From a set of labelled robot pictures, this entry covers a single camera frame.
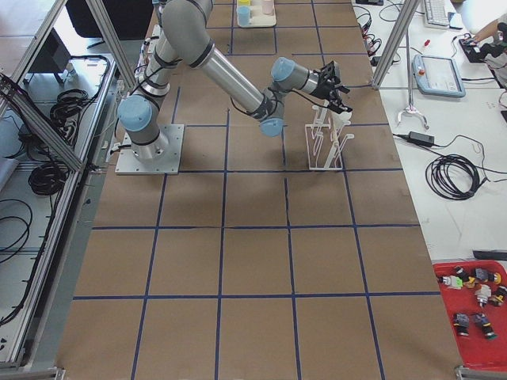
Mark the white keyboard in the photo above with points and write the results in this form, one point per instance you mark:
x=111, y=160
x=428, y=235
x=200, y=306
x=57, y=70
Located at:
x=435, y=14

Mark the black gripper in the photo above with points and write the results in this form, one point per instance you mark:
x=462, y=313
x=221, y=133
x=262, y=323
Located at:
x=322, y=89

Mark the black laptop charger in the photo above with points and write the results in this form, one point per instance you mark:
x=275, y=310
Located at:
x=420, y=139

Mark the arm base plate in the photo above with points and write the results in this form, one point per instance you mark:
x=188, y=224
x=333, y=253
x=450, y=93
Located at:
x=162, y=156

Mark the person hand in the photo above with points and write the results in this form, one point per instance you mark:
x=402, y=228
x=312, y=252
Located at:
x=485, y=33

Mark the pink cup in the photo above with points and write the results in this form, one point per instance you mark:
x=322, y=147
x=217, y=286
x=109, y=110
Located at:
x=267, y=6

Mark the white wire cup rack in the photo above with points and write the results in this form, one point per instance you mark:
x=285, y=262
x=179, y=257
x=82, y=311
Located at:
x=325, y=144

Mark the red parts tray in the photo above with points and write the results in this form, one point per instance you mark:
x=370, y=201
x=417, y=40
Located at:
x=474, y=294

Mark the teach pendant tablet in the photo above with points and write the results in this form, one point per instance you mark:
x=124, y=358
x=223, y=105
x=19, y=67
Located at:
x=438, y=76

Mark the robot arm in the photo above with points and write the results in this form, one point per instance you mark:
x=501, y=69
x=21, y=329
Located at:
x=187, y=54

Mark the cream tray with bunny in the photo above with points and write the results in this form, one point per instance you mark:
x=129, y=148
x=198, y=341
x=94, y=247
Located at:
x=258, y=19

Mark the light blue cup far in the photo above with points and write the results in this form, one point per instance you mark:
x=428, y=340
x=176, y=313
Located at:
x=243, y=16

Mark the pale green white cup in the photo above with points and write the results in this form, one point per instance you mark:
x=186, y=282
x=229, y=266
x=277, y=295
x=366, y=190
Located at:
x=341, y=120

